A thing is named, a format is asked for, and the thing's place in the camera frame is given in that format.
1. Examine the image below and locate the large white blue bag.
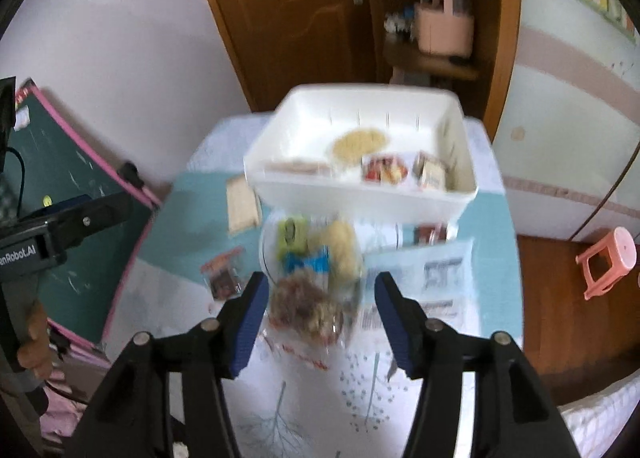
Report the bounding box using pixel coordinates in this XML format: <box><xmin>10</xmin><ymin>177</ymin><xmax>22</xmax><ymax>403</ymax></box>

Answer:
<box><xmin>354</xmin><ymin>240</ymin><xmax>480</xmax><ymax>348</ymax></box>

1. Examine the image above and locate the red dark snack packet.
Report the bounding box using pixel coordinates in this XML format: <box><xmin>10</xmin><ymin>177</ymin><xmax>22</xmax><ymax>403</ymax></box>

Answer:
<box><xmin>200</xmin><ymin>247</ymin><xmax>244</xmax><ymax>301</ymax></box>

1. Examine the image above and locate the brown snowflake snack packet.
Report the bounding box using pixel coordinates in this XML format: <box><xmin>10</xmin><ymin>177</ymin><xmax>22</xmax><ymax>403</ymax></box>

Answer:
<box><xmin>413</xmin><ymin>223</ymin><xmax>448</xmax><ymax>244</ymax></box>

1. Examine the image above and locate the blue snack packet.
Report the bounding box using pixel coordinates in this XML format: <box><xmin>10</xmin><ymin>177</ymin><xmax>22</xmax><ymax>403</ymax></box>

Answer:
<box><xmin>283</xmin><ymin>246</ymin><xmax>331</xmax><ymax>291</ymax></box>

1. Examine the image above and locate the red white small packet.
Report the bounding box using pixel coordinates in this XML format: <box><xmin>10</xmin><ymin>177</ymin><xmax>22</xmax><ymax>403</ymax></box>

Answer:
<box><xmin>362</xmin><ymin>155</ymin><xmax>409</xmax><ymax>185</ymax></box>

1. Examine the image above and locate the yellow chips clear bag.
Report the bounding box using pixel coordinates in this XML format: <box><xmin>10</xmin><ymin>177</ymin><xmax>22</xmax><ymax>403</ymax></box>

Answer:
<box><xmin>330</xmin><ymin>129</ymin><xmax>390</xmax><ymax>166</ymax></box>

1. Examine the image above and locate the mixed nuts clear bag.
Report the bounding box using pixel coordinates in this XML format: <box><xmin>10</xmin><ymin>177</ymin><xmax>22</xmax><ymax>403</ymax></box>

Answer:
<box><xmin>268</xmin><ymin>270</ymin><xmax>345</xmax><ymax>346</ymax></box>

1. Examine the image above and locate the pale puffs clear bag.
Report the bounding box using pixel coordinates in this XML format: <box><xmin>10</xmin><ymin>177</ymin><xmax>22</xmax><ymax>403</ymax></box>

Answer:
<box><xmin>308</xmin><ymin>220</ymin><xmax>362</xmax><ymax>289</ymax></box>

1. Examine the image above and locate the person left hand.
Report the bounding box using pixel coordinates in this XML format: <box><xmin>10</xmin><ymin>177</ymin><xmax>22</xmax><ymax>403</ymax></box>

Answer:
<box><xmin>17</xmin><ymin>301</ymin><xmax>53</xmax><ymax>381</ymax></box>

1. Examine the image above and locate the patterned tablecloth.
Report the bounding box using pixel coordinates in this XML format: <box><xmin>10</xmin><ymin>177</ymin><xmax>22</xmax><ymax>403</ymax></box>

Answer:
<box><xmin>102</xmin><ymin>117</ymin><xmax>523</xmax><ymax>457</ymax></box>

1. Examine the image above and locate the pink plastic stool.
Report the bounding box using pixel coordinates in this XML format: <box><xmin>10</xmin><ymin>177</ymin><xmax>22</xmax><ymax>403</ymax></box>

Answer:
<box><xmin>575</xmin><ymin>226</ymin><xmax>638</xmax><ymax>301</ymax></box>

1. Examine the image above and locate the brown cracker pack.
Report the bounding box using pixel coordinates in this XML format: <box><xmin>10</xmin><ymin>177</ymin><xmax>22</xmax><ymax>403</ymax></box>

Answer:
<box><xmin>226</xmin><ymin>175</ymin><xmax>262</xmax><ymax>236</ymax></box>

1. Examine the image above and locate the white round plate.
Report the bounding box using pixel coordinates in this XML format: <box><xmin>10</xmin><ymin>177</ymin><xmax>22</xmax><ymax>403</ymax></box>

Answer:
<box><xmin>257</xmin><ymin>209</ymin><xmax>406</xmax><ymax>334</ymax></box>

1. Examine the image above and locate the green yellow snack packet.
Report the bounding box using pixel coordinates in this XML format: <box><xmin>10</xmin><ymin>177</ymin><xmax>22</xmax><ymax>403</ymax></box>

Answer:
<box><xmin>277</xmin><ymin>216</ymin><xmax>309</xmax><ymax>259</ymax></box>

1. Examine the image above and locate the white plastic storage bin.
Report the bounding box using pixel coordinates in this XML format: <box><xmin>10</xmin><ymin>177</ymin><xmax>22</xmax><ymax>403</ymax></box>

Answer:
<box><xmin>244</xmin><ymin>84</ymin><xmax>478</xmax><ymax>224</ymax></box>

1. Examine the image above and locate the wooden corner shelf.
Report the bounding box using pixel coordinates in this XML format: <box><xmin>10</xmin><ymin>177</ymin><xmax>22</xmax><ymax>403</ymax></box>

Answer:
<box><xmin>370</xmin><ymin>0</ymin><xmax>522</xmax><ymax>136</ymax></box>

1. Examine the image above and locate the wooden door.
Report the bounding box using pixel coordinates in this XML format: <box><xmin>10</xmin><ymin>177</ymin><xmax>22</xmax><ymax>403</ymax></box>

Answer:
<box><xmin>207</xmin><ymin>0</ymin><xmax>376</xmax><ymax>111</ymax></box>

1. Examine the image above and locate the green chalkboard pink frame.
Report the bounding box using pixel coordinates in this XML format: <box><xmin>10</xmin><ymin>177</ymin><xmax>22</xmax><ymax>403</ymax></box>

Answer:
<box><xmin>1</xmin><ymin>83</ymin><xmax>156</xmax><ymax>343</ymax></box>

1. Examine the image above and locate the pink handled basket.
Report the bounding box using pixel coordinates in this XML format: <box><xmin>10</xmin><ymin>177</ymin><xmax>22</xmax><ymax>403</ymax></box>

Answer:
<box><xmin>413</xmin><ymin>0</ymin><xmax>474</xmax><ymax>59</ymax></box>

